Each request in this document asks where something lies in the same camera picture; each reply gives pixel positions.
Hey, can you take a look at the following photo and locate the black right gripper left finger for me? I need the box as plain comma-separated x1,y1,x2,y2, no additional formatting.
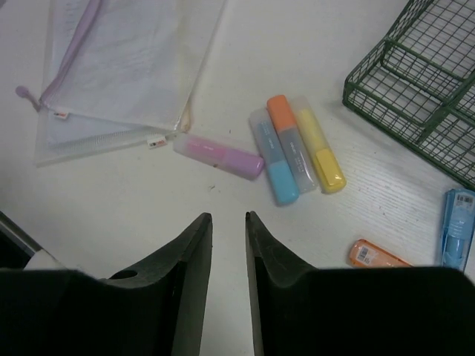
1,213,213,355

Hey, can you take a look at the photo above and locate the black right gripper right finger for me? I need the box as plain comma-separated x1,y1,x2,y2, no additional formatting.
246,212,474,355

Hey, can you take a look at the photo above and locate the clear pouch with purple zipper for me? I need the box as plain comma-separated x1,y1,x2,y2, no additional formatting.
16,1,223,132

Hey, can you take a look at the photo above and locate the clear mesh document pouch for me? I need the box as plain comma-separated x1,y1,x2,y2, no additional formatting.
34,103,191,167

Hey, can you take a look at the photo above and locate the yellow highlighter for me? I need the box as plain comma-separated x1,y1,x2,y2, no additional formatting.
290,96,347,194

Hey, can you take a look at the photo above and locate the pink highlighter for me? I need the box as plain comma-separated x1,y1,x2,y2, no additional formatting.
173,133,264,180

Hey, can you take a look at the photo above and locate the blue highlighter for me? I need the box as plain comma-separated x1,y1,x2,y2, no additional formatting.
249,108,300,205

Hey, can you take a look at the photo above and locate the orange highlighter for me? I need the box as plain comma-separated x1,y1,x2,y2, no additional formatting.
266,95,317,194

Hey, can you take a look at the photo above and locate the green wire desk organizer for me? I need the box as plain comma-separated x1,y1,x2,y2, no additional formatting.
342,1,474,189

